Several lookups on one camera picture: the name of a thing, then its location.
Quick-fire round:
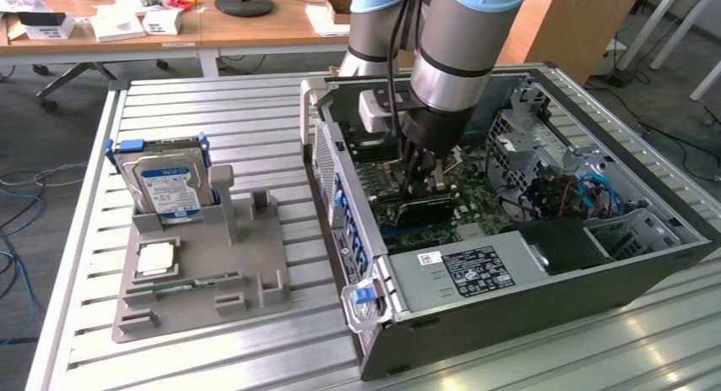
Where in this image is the wooden desk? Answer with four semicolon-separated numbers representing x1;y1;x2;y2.
0;0;511;78

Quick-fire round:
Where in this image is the blue release latch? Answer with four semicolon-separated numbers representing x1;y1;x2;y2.
348;287;377;308

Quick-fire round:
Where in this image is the small white labelled box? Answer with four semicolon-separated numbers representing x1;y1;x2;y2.
140;8;184;36

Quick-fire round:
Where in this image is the black and white box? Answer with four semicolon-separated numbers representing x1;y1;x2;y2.
15;11;75;41

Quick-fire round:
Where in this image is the grey wheeled desk leg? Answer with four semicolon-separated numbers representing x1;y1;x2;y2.
31;60;170;111

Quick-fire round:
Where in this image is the green motherboard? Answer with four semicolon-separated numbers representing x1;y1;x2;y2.
336;127;523;257

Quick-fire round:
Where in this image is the CPU socket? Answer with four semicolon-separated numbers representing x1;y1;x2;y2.
380;157;415;190

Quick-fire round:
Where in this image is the silver socket cover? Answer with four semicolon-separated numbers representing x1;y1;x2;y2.
441;148;469;175

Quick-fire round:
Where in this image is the green graphics card black shroud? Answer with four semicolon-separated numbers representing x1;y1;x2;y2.
377;194;457;228

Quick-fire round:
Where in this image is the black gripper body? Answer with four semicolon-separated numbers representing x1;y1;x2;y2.
396;106;477;154

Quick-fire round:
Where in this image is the black wire bundle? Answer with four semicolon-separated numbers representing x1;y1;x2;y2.
516;175;584;221

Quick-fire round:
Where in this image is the white paper stack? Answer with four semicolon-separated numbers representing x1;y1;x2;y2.
305;4;351;38

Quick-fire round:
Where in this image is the black round lamp base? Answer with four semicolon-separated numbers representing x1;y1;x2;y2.
212;0;276;18

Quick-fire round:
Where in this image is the plain metal disk bay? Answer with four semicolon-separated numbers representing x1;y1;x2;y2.
582;208;683;262

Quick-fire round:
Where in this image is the silver chipset heatsink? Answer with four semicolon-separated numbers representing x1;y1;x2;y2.
453;224;487;241

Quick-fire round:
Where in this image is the grey power supply unit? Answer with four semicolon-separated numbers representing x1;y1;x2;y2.
385;231;551;315

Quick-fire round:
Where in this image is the hard disk in blue caddy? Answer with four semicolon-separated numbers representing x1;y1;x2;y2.
104;133;212;227

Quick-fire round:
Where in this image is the grey parts rack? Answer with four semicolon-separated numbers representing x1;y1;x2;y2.
110;165;294;345

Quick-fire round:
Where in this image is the blue wire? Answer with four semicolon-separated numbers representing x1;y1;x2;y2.
576;171;624;218

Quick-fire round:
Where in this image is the black open PC case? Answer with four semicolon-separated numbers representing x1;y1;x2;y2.
298;61;716;383

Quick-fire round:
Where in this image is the green RAM stick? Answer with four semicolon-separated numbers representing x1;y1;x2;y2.
125;271;241;296

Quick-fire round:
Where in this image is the wooden cabinet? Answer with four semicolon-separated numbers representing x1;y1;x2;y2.
493;0;646;86

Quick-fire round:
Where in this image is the blue expansion slot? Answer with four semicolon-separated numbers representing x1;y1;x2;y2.
380;221;447;239

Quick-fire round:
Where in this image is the open white box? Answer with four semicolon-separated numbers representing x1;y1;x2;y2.
89;4;148;43

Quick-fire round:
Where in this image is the white table frame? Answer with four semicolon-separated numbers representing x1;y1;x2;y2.
616;0;721;101

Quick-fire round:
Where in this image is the blue floor cable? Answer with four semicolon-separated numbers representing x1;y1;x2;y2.
0;187;43;348

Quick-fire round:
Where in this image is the perforated metal disk bay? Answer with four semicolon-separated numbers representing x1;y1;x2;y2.
483;86;603;206

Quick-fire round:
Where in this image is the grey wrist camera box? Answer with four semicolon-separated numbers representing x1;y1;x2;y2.
357;90;407;133

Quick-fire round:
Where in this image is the silver CPU chip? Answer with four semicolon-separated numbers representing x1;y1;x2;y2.
136;243;177;278

